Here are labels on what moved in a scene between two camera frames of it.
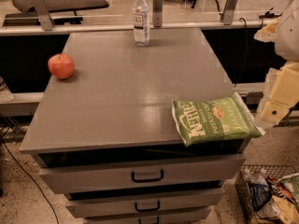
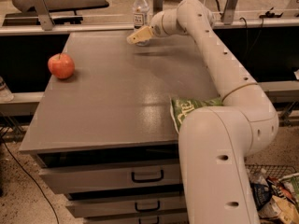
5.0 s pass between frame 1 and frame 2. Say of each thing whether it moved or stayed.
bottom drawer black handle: stayed
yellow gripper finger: moved
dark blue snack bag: stayed
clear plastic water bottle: stayed
